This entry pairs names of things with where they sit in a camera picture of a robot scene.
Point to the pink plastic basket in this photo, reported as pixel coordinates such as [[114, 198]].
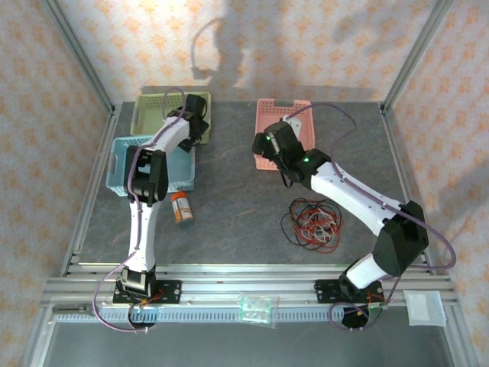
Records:
[[267, 114]]

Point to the green plastic basket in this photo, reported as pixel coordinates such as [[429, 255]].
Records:
[[149, 114]]

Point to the blue plastic basket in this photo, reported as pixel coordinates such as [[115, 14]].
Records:
[[179, 168]]

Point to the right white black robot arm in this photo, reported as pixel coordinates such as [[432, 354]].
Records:
[[355, 199]]

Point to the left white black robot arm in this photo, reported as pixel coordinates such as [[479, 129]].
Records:
[[139, 237]]

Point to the orange pill bottle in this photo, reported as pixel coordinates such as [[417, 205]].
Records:
[[182, 208]]

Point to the clear plastic parts bag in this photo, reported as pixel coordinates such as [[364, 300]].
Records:
[[258, 309]]

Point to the white flat packet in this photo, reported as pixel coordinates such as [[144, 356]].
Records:
[[426, 307]]

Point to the aluminium side rail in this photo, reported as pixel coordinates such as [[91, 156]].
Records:
[[92, 214], [399, 153]]

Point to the aluminium frame post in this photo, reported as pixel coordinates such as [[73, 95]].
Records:
[[78, 49], [418, 49]]

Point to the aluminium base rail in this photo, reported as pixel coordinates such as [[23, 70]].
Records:
[[229, 284]]

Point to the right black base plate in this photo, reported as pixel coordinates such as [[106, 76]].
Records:
[[324, 292]]

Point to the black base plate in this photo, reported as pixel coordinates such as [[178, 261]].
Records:
[[172, 292], [324, 292]]

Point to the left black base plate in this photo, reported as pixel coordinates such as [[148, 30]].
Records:
[[172, 292]]

